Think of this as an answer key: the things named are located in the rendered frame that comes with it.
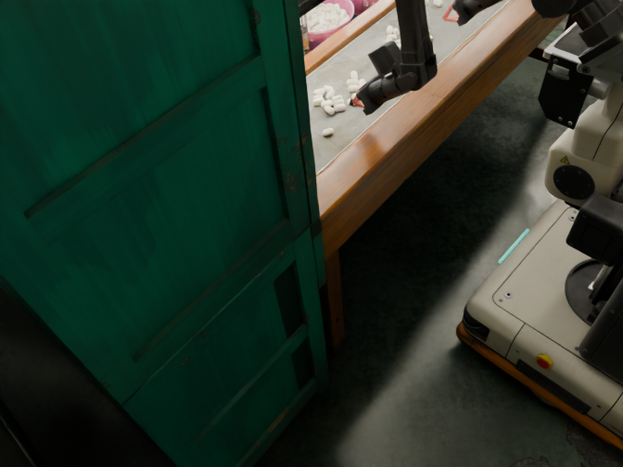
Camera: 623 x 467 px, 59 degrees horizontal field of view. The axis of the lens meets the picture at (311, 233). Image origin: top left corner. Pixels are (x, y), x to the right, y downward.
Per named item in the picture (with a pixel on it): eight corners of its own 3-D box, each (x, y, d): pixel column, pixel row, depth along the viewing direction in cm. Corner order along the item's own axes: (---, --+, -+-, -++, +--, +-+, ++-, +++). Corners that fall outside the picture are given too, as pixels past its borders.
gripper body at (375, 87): (353, 94, 140) (371, 86, 133) (377, 74, 144) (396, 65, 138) (366, 116, 141) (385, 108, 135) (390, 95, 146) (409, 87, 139)
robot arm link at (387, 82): (404, 95, 131) (418, 85, 133) (390, 69, 129) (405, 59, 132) (386, 103, 137) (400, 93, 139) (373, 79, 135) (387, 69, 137)
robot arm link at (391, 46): (418, 86, 125) (437, 70, 129) (394, 40, 122) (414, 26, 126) (381, 102, 134) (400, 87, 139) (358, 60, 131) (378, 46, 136)
